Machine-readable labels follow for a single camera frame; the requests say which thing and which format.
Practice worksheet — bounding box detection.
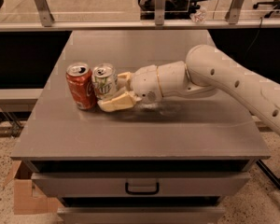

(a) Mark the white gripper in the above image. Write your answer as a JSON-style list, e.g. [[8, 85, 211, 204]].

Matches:
[[98, 65, 162, 112]]

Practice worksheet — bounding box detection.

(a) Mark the white green 7up can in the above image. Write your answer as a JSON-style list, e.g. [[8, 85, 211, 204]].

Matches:
[[91, 63, 118, 100]]

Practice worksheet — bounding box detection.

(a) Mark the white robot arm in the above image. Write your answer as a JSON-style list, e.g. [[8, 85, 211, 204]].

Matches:
[[98, 45, 280, 135]]

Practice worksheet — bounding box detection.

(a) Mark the red coke can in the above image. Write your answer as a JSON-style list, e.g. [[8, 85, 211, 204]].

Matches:
[[66, 63, 96, 110]]

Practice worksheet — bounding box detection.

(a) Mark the grey drawer cabinet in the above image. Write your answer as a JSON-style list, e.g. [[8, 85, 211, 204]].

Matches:
[[10, 30, 272, 224]]

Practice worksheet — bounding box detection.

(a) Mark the grey top drawer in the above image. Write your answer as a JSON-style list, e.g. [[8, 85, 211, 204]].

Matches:
[[32, 172, 250, 198]]

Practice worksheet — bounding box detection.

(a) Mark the grey drawer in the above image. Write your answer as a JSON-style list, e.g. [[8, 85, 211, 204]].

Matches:
[[57, 207, 225, 224], [32, 172, 250, 198]]

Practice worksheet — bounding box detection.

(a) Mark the metal railing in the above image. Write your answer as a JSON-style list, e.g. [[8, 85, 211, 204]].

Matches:
[[0, 0, 280, 31]]

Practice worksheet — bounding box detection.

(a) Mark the crumpled clear plastic wrapper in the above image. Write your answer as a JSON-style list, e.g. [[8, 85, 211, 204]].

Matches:
[[190, 7, 207, 23]]

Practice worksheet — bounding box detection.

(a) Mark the grey lower drawer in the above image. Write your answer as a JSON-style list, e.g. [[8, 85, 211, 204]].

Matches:
[[57, 207, 225, 224]]

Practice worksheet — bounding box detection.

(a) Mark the brown cardboard box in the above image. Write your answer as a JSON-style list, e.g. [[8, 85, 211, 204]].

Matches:
[[4, 161, 63, 215]]

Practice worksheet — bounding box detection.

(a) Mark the black drawer handle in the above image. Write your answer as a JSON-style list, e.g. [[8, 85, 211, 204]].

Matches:
[[125, 182, 160, 195]]

